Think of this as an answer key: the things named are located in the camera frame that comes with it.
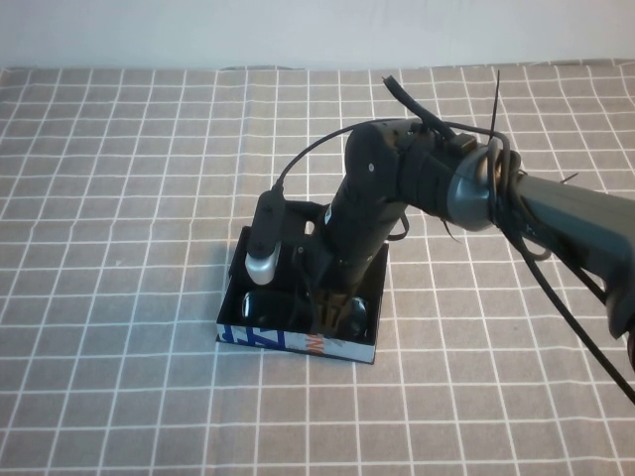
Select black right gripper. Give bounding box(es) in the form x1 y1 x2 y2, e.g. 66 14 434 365
308 190 400 334

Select black framed glasses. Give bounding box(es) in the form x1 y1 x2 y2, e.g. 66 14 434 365
239 291 369 339

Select black printed glasses case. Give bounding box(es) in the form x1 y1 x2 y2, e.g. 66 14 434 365
214 197 391 367

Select grey checked tablecloth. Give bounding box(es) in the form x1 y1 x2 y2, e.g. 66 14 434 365
0 58 635 476

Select black zip tie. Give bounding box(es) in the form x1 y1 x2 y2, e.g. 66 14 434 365
488 68 502 146

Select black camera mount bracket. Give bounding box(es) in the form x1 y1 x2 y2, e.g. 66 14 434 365
275 199 334 282

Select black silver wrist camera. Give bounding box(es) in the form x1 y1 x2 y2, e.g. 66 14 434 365
244 189 286 287

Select thin black camera cable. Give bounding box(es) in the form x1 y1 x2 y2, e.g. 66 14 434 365
271 119 383 195

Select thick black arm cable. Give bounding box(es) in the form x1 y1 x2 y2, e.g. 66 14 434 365
380 73 635 406

